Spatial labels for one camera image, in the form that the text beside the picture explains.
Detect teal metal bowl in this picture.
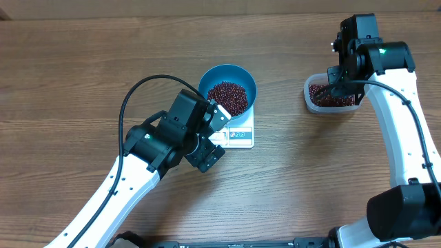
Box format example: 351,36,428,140
198,64,257,112

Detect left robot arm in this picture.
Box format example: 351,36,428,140
49,90,232,247

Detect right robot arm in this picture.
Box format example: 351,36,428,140
322,14,440,247

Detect white digital kitchen scale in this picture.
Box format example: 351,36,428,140
209,106,255,149

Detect red beans in bowl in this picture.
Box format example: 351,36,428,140
207,81,248,116

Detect red adzuki beans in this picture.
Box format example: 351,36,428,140
308,84,355,107

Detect clear plastic food container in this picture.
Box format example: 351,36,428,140
304,73,360,114

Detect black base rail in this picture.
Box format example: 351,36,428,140
105,231,336,248

